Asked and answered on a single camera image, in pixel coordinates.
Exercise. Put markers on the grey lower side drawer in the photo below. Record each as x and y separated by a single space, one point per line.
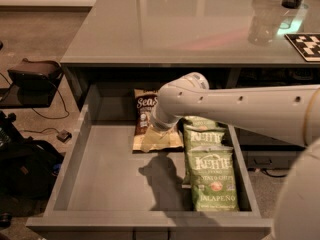
270 159

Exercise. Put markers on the open grey top drawer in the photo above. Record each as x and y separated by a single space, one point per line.
107 191

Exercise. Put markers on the black white fiducial marker board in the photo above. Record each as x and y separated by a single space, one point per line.
306 44

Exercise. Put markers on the black device on side shelf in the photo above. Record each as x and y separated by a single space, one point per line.
35 75

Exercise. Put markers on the rear green chip bag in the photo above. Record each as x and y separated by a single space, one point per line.
199 123

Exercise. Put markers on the brown sea salt chip bag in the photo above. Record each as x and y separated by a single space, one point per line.
146 138

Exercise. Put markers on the small black power adapter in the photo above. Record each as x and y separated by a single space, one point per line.
64 136

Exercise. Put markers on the front green jalapeno chip bag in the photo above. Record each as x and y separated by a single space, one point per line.
212 179

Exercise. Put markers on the grey middle side drawer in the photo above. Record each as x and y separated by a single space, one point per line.
251 139

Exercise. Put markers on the black backpack on floor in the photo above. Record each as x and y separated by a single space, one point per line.
29 169

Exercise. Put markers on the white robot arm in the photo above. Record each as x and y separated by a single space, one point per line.
287 113

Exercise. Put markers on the grey glossy counter cabinet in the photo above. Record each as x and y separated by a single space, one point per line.
169 35

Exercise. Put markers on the middle green chip bag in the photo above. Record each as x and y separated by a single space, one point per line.
199 138

